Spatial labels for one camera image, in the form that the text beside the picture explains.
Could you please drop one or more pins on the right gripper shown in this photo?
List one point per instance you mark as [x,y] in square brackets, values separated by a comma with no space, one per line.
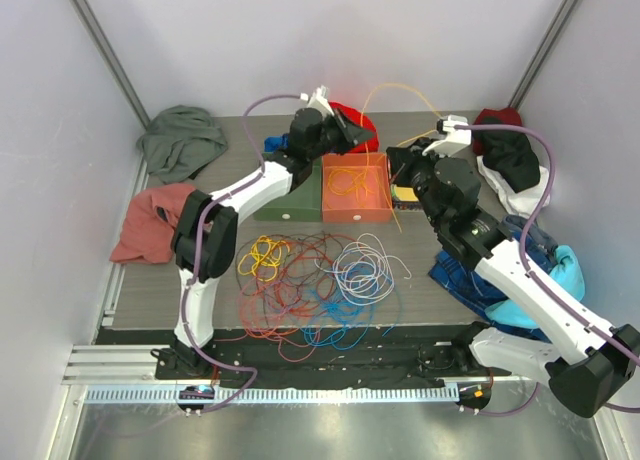
[404,160]

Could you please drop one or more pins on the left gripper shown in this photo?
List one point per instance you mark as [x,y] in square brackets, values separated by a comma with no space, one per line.
[349,134]

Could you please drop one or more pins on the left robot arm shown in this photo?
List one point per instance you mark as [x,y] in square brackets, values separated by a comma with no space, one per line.
[204,241]

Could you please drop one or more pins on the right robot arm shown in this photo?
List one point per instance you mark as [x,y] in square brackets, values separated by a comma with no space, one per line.
[584,360]

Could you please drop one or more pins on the salmon drawer box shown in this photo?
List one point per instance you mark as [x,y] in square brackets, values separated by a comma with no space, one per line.
[356,188]

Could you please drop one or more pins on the green drawer box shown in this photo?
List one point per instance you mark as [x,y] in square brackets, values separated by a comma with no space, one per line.
[304,204]

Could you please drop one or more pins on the black cloth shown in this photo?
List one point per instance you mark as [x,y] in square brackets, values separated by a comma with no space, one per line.
[510,154]

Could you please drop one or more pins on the dark red cloth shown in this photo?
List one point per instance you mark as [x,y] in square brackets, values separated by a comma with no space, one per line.
[497,119]

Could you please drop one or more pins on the white cloth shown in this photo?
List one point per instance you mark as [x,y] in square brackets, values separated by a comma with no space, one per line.
[522,203]

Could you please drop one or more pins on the blue plaid cloth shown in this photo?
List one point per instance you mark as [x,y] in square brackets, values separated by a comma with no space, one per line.
[484,299]

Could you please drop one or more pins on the grey cloth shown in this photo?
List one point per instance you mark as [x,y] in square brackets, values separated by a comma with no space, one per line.
[180,142]

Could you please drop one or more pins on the cyan cloth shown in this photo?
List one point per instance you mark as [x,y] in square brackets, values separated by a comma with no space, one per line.
[560,263]

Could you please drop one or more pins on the dusty pink cloth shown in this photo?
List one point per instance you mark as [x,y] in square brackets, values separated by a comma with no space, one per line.
[149,225]

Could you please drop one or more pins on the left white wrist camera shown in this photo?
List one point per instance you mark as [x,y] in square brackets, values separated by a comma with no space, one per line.
[318,100]

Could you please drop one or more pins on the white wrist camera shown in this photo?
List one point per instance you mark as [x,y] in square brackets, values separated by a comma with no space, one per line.
[454,136]
[318,100]

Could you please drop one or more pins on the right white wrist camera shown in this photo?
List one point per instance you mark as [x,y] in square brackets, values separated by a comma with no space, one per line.
[454,136]

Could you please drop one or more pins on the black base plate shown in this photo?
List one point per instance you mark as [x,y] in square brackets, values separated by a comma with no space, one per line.
[365,357]

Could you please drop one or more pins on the slotted cable duct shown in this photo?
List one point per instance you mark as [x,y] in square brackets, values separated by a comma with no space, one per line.
[201,394]

